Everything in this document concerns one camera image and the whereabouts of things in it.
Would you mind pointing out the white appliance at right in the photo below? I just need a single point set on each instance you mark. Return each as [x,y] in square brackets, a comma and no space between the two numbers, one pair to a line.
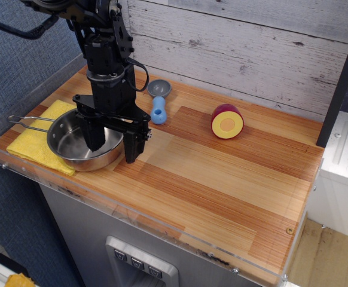
[328,200]

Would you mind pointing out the stainless steel pot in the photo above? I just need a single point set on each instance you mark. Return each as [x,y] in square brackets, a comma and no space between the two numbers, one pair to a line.
[65,139]

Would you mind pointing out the blue and grey toy spoon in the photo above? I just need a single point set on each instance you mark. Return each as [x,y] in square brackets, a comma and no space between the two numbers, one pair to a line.
[159,90]

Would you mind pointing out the yellow cloth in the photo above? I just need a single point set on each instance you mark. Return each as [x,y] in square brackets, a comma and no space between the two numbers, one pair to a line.
[32,144]

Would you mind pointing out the yellow object bottom left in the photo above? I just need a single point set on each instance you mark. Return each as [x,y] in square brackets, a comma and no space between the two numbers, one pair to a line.
[19,280]

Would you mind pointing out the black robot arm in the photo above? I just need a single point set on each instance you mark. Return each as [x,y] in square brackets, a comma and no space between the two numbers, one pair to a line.
[106,45]

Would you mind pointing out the grey cabinet with dispenser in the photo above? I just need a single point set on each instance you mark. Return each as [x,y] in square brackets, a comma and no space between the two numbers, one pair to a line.
[110,251]

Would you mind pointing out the red and yellow toy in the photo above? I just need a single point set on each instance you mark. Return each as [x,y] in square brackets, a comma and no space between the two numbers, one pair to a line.
[227,121]

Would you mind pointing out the black right frame post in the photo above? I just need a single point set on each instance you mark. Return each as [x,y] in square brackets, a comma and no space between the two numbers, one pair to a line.
[334,107]

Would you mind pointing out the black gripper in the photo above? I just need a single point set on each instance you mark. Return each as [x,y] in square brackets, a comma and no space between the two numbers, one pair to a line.
[112,105]

